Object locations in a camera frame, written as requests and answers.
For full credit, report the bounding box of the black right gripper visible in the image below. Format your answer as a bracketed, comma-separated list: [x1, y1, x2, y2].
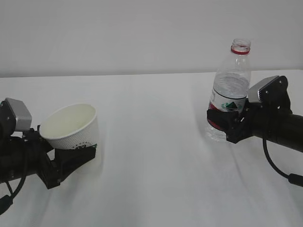
[207, 76, 290, 143]

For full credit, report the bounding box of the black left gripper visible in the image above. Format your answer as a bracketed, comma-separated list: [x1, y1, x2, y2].
[0, 128, 97, 190]

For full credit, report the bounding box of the Nongfu Spring water bottle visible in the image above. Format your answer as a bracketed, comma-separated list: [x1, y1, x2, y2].
[204, 38, 252, 142]

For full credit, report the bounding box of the white paper cup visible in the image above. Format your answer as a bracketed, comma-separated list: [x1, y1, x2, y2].
[39, 104, 99, 150]

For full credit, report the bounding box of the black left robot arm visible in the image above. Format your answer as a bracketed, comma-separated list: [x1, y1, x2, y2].
[0, 98, 98, 189]

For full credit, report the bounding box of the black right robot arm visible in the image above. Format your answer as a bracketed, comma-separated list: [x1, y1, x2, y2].
[207, 76, 303, 151]

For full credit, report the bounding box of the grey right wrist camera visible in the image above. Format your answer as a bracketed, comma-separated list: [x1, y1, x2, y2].
[248, 76, 279, 103]

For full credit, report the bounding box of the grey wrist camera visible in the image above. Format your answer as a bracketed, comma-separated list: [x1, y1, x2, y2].
[248, 76, 279, 103]
[5, 98, 32, 132]

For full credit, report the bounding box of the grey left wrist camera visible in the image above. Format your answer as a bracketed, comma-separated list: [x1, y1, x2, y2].
[5, 98, 32, 132]

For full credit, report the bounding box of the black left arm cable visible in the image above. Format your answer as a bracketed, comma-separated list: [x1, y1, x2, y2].
[0, 151, 27, 215]

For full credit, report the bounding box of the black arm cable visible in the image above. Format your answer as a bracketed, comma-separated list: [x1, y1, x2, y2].
[0, 151, 27, 215]
[262, 138, 303, 187]

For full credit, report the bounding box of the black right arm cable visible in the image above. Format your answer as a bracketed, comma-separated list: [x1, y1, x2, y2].
[262, 138, 303, 187]

